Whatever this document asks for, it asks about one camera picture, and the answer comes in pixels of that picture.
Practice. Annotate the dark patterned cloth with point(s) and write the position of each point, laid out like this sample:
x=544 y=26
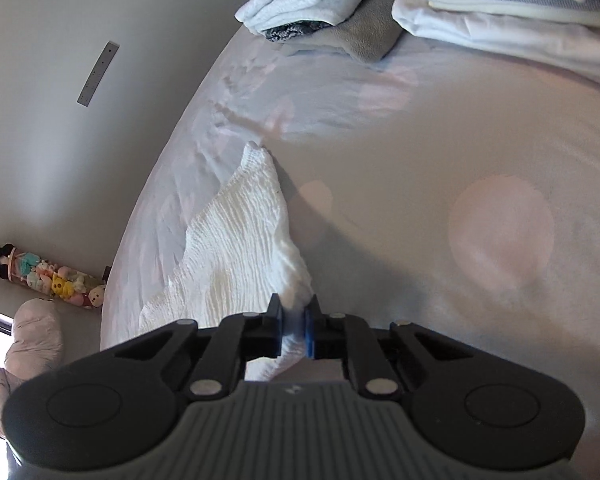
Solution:
x=295 y=31

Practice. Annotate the hanging plush toy organizer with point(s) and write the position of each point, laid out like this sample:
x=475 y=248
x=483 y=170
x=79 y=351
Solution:
x=50 y=277

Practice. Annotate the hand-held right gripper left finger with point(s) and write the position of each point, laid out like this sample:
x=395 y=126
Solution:
x=276 y=327

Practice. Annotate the white textured garment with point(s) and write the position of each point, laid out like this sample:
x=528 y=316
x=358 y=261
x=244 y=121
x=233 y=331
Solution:
x=230 y=245

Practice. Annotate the folded grey towel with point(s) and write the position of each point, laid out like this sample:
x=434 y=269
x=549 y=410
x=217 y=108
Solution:
x=367 y=30

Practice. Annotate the bed with pale dotted sheet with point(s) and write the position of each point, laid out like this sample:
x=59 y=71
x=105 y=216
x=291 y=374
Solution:
x=430 y=170

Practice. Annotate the small dark wall socket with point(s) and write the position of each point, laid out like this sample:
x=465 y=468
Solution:
x=107 y=272

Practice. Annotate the grey wall socket strip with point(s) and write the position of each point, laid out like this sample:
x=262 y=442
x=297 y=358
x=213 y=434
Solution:
x=98 y=74

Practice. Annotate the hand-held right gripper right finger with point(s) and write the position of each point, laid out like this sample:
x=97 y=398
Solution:
x=310 y=330

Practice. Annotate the large white folded garment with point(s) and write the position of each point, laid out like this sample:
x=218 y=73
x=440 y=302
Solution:
x=505 y=35

